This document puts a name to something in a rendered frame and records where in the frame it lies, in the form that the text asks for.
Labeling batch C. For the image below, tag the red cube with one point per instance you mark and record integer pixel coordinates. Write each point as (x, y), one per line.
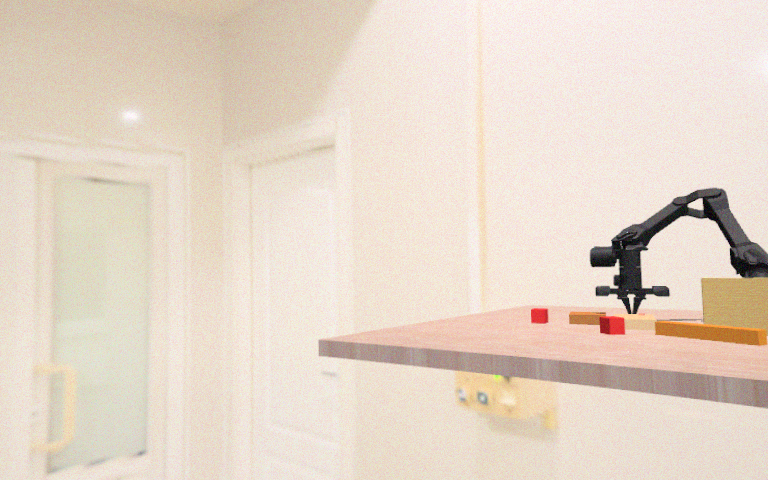
(539, 316)
(612, 325)

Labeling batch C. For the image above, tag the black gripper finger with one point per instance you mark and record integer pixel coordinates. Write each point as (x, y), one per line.
(627, 304)
(636, 304)

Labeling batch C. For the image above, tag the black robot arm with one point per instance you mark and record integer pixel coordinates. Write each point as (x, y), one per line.
(749, 259)

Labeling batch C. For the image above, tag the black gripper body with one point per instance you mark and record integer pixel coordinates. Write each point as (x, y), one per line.
(631, 278)

